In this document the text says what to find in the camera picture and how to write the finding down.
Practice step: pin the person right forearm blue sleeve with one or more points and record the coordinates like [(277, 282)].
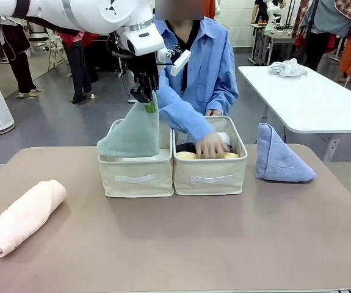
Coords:
[(184, 122)]

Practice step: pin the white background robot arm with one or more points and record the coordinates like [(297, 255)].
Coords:
[(273, 13)]

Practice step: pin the green triangle towel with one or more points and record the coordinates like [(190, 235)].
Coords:
[(135, 137)]

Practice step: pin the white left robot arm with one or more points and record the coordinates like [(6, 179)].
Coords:
[(86, 15)]

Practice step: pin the bystander with plaid cloth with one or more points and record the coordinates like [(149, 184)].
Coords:
[(324, 18)]

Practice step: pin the bystander in red top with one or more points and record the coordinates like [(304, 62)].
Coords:
[(79, 70)]

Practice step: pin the grey background table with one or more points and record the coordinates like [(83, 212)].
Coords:
[(279, 35)]

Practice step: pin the dark grey towel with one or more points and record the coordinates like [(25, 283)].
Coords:
[(185, 147)]

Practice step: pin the yellow towel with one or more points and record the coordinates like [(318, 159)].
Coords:
[(187, 155)]

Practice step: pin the black office chair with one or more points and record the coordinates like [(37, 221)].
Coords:
[(38, 38)]

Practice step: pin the person left hand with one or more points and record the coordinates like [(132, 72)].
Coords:
[(214, 113)]

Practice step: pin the person in blue shirt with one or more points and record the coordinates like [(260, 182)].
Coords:
[(208, 76)]

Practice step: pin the purple triangle towel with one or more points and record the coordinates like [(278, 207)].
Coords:
[(279, 164)]

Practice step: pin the pink towel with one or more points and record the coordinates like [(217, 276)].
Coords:
[(25, 216)]

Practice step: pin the beige fabric storage bin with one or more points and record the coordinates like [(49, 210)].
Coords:
[(208, 184), (135, 183)]

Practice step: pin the crumpled white cloth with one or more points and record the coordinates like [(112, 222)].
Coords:
[(286, 68)]

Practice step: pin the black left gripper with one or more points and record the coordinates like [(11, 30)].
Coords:
[(144, 71)]

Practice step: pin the bystander in black skirt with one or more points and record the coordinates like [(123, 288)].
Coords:
[(19, 61)]

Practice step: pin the person right hand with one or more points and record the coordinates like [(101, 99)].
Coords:
[(212, 146)]

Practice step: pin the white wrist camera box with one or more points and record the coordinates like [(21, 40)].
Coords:
[(181, 62)]

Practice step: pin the white towel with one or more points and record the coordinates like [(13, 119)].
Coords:
[(225, 137)]

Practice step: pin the white side table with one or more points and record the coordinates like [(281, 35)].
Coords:
[(315, 100)]

